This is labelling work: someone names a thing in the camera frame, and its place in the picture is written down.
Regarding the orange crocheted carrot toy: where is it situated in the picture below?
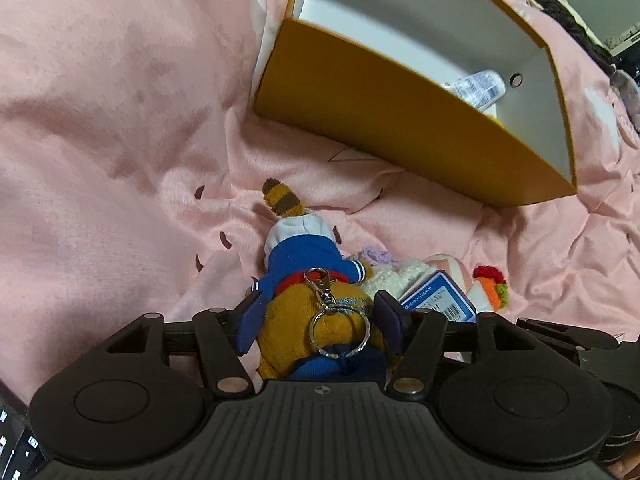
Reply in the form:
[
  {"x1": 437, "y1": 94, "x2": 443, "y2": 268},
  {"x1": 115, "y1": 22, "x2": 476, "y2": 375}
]
[{"x1": 472, "y1": 266, "x2": 509, "y2": 311}]

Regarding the white black plush toy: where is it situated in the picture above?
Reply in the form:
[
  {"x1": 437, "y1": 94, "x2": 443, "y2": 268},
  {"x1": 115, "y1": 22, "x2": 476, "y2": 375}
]
[{"x1": 424, "y1": 254, "x2": 499, "y2": 312}]

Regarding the blue Ocean Park tag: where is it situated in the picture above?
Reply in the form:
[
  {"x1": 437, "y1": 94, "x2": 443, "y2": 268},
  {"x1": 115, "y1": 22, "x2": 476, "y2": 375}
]
[{"x1": 399, "y1": 270, "x2": 476, "y2": 323}]

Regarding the blue sailor plush keychain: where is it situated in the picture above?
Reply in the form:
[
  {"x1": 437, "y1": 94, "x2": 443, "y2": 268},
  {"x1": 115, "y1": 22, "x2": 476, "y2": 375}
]
[{"x1": 250, "y1": 178, "x2": 386, "y2": 382}]

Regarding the white Vaseline cream tube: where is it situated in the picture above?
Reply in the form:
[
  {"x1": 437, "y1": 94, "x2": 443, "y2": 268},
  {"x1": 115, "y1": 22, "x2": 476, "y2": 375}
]
[{"x1": 442, "y1": 70, "x2": 506, "y2": 112}]

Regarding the yellow round plush toy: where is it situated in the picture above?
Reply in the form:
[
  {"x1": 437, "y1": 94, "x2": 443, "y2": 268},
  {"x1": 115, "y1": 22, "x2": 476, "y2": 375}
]
[{"x1": 484, "y1": 114, "x2": 503, "y2": 127}]

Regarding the person's hand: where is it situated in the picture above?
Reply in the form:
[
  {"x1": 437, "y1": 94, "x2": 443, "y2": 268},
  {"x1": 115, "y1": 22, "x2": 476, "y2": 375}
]
[{"x1": 608, "y1": 448, "x2": 640, "y2": 480}]

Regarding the pink bed quilt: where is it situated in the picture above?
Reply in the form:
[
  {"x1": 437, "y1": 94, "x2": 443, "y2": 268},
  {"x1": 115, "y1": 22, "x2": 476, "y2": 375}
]
[{"x1": 1, "y1": 0, "x2": 639, "y2": 401}]

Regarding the grey purple blanket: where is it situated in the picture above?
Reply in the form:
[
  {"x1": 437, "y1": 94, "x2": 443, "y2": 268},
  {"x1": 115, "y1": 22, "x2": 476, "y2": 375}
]
[{"x1": 610, "y1": 70, "x2": 640, "y2": 131}]

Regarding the orange cardboard box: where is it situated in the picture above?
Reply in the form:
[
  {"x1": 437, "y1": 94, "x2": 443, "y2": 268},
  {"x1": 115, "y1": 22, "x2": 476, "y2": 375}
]
[{"x1": 255, "y1": 0, "x2": 577, "y2": 207}]

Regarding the dark clothes pile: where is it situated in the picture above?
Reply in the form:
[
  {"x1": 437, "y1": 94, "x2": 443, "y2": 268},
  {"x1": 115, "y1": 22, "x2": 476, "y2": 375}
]
[{"x1": 526, "y1": 0, "x2": 616, "y2": 77}]

